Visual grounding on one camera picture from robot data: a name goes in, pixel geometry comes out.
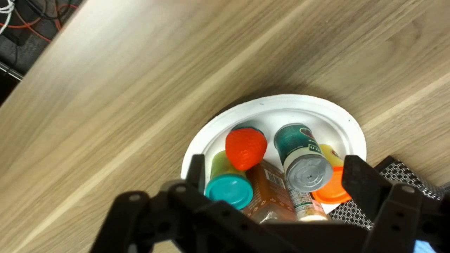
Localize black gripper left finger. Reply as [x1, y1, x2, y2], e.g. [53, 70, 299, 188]
[89, 153, 302, 253]

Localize red ball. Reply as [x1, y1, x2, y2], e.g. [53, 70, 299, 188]
[224, 125, 269, 173]

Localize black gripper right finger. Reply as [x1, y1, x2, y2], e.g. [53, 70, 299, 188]
[341, 154, 450, 253]

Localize white floor cable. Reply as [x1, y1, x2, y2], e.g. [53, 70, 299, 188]
[0, 0, 18, 35]

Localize orange floor cable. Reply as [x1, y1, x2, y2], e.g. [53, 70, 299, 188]
[0, 0, 86, 46]

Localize spice jar orange lid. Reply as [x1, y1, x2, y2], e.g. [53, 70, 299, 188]
[244, 159, 299, 225]

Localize orange lid dough tub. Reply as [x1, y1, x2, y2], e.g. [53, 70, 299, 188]
[311, 142, 354, 205]

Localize teal lid dough tub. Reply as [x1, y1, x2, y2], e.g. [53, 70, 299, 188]
[205, 150, 255, 211]

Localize blue sponge cloth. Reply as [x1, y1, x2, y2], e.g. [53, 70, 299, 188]
[413, 237, 439, 253]

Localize white round plate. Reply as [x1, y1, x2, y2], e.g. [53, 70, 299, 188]
[181, 92, 369, 216]

